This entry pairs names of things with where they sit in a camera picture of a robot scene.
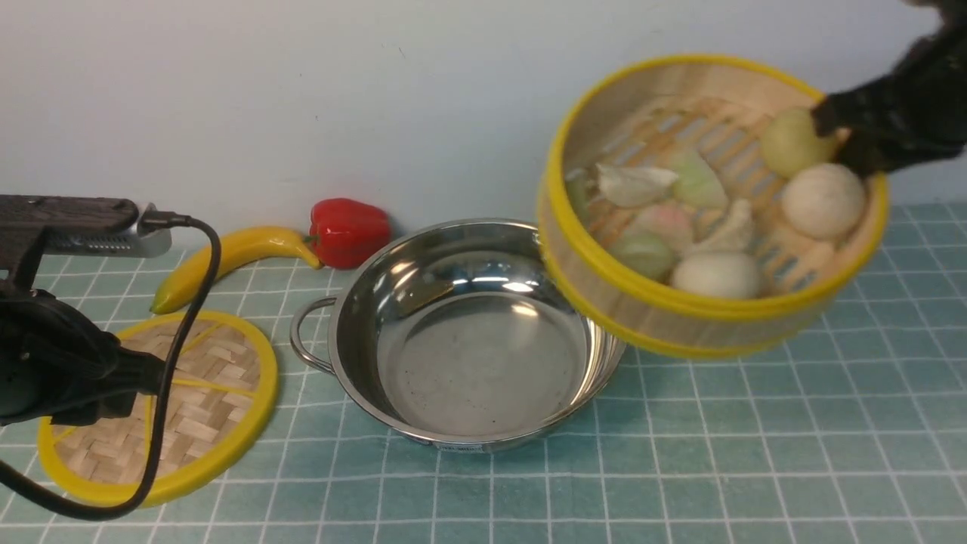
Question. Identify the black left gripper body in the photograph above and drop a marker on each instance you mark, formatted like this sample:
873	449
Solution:
56	363

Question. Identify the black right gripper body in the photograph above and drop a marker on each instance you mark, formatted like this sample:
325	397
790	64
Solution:
914	115

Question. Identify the woven bamboo steamer lid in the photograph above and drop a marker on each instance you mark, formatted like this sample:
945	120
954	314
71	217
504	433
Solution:
224	392

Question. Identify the bamboo steamer basket yellow rim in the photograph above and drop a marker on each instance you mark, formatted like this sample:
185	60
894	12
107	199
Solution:
643	115

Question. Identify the stainless steel pot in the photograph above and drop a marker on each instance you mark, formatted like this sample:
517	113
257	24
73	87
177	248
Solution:
457	337

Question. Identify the white round bun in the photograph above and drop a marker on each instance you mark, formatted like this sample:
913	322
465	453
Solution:
824	202

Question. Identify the yellow-green round bun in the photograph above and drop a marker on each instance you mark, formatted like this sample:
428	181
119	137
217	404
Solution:
790	143

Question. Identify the yellow banana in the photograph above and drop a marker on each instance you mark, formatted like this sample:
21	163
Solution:
238	248

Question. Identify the cream folded dumpling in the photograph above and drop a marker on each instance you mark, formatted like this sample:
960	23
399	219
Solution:
734	234

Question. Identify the light green dumpling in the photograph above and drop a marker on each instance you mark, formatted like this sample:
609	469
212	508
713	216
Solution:
698	185

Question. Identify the white oval bun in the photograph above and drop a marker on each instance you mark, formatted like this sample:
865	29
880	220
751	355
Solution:
727	275

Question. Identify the pink dumpling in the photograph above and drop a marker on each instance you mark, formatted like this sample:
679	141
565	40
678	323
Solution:
666	220

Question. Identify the white dumpling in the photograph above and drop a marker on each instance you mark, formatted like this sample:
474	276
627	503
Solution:
634	187

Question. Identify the green round dumpling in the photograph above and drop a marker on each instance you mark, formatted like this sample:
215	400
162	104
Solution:
646	254

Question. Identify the red bell pepper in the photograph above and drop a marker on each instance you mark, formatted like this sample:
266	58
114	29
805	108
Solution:
344	233

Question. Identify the green checkered tablecloth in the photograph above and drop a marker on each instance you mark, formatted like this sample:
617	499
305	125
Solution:
852	432

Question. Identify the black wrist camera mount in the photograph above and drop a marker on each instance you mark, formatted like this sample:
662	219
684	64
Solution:
35	226

